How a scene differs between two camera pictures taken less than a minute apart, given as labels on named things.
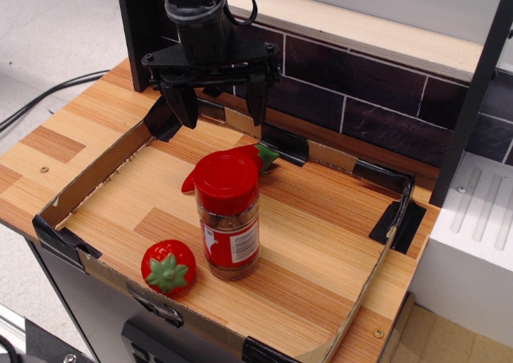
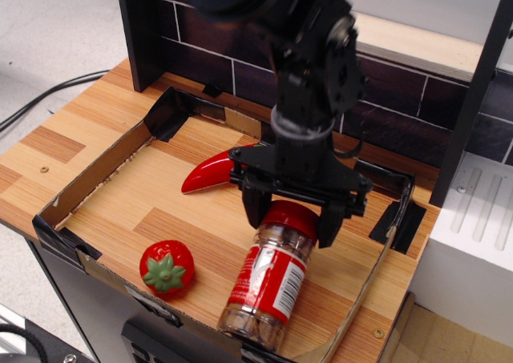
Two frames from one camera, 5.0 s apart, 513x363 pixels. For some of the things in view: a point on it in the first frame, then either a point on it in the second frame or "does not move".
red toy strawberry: (168, 266) does not move
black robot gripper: (208, 54) to (300, 168)
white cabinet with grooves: (467, 269) does not move
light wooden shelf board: (308, 15) does not move
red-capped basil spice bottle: (226, 192) to (269, 280)
